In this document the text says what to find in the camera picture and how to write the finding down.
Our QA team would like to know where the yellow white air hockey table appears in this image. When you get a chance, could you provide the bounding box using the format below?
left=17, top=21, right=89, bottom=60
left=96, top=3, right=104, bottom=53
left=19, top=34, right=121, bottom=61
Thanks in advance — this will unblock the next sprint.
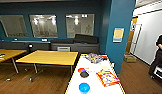
left=65, top=53, right=126, bottom=94

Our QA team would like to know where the person in black top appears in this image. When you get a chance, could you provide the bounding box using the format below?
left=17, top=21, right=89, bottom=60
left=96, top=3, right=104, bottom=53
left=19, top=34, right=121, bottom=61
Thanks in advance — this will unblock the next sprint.
left=148, top=32, right=162, bottom=78

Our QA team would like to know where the tall metal rack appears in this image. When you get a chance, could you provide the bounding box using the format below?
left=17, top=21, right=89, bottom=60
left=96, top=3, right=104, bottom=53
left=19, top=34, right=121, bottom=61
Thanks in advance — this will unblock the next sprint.
left=130, top=23, right=143, bottom=56

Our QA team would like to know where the small yellow item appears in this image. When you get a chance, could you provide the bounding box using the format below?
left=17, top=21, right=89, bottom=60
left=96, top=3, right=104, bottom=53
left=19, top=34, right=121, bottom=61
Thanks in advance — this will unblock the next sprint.
left=100, top=67, right=111, bottom=73

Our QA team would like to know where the small red item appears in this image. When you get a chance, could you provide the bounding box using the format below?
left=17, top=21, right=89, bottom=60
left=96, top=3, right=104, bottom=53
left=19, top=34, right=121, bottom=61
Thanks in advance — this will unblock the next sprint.
left=101, top=55, right=108, bottom=60

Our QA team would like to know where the dark grey sofa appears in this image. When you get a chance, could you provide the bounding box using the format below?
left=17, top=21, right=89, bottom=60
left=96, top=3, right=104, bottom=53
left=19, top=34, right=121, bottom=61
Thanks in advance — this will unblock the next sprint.
left=50, top=33, right=101, bottom=54

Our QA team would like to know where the light grey box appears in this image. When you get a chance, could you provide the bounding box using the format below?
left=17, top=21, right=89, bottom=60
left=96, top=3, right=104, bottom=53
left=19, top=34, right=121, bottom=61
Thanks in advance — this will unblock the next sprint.
left=57, top=46, right=71, bottom=52

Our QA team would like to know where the dark bowl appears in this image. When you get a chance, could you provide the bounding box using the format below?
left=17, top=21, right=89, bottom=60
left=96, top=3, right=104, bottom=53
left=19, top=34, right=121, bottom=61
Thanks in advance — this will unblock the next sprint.
left=79, top=70, right=90, bottom=79

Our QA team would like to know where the framed interior window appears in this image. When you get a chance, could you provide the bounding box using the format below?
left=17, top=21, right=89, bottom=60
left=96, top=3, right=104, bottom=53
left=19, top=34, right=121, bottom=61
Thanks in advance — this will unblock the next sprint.
left=65, top=13, right=96, bottom=39
left=29, top=13, right=59, bottom=39
left=0, top=14, right=29, bottom=38

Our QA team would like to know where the blue bowl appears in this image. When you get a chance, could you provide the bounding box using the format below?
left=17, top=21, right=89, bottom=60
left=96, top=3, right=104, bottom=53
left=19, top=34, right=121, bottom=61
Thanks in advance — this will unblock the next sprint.
left=78, top=82, right=91, bottom=94

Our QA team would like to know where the yellow wooden table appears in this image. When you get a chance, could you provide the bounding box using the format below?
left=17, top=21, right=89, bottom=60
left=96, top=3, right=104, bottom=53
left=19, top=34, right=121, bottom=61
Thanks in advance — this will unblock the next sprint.
left=0, top=49, right=28, bottom=74
left=15, top=49, right=80, bottom=75

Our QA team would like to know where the beige pillar notice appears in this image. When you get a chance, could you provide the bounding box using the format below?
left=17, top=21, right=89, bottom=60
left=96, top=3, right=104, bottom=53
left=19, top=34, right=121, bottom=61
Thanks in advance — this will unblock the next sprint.
left=112, top=27, right=125, bottom=43

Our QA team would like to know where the tan floor crate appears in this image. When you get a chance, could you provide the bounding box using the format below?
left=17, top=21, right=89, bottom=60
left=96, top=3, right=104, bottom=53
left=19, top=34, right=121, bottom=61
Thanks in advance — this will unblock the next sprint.
left=123, top=53, right=137, bottom=64

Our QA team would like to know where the long dark bench sofa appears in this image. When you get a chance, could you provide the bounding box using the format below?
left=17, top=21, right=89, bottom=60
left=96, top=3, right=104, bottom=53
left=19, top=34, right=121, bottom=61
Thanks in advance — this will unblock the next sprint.
left=0, top=40, right=52, bottom=52

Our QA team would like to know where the red round puck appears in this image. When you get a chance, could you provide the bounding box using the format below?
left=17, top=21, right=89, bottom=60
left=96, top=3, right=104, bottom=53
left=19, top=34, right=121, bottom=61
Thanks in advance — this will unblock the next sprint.
left=77, top=67, right=87, bottom=73

